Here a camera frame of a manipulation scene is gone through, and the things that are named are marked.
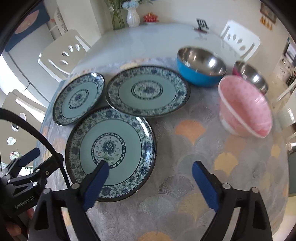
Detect large blue floral plate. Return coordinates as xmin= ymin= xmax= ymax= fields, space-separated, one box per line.
xmin=65 ymin=108 xmax=157 ymax=202

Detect small blue floral plate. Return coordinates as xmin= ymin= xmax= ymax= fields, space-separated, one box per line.
xmin=53 ymin=72 xmax=105 ymax=126

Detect pink patterned ceramic bowl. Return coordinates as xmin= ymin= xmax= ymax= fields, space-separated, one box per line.
xmin=218 ymin=75 xmax=273 ymax=138

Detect oval blue floral plate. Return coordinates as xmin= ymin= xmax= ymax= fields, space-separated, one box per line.
xmin=105 ymin=65 xmax=191 ymax=118

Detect pink steel bowl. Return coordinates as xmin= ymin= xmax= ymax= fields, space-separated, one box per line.
xmin=232 ymin=61 xmax=268 ymax=95

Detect blue steel bowl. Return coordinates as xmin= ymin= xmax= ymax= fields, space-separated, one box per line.
xmin=177 ymin=47 xmax=227 ymax=87

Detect operator hand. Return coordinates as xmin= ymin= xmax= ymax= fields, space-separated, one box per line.
xmin=4 ymin=208 xmax=35 ymax=237

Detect white chair near left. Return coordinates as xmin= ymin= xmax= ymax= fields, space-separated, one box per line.
xmin=1 ymin=89 xmax=47 ymax=164

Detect white chair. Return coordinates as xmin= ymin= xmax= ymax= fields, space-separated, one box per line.
xmin=1 ymin=89 xmax=47 ymax=164
xmin=221 ymin=20 xmax=261 ymax=62
xmin=38 ymin=30 xmax=90 ymax=82

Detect ginkgo pattern table mat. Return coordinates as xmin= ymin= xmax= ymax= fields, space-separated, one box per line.
xmin=33 ymin=59 xmax=290 ymax=241

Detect white refrigerator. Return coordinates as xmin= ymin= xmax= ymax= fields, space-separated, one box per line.
xmin=3 ymin=24 xmax=60 ymax=107

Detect white chair far left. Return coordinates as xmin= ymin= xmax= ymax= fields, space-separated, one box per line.
xmin=38 ymin=30 xmax=90 ymax=82

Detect blue fridge cover cloth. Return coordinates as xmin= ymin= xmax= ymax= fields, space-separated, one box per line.
xmin=4 ymin=1 xmax=50 ymax=52

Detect white chair far right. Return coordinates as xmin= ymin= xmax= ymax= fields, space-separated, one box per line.
xmin=221 ymin=20 xmax=261 ymax=62

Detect glass vase with green stems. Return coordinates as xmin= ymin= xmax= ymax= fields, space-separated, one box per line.
xmin=104 ymin=0 xmax=125 ymax=30

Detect black phone stand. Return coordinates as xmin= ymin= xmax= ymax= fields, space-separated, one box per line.
xmin=194 ymin=19 xmax=209 ymax=33

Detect white ribbed vase with flowers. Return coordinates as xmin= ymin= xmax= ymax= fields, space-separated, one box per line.
xmin=122 ymin=1 xmax=140 ymax=28

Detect yellow hanging tassels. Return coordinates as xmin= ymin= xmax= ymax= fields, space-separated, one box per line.
xmin=260 ymin=16 xmax=273 ymax=31

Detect red lidded tea cup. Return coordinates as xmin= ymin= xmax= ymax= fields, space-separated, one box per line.
xmin=143 ymin=12 xmax=159 ymax=24

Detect framed wall picture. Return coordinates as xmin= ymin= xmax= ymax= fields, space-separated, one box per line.
xmin=260 ymin=2 xmax=277 ymax=24

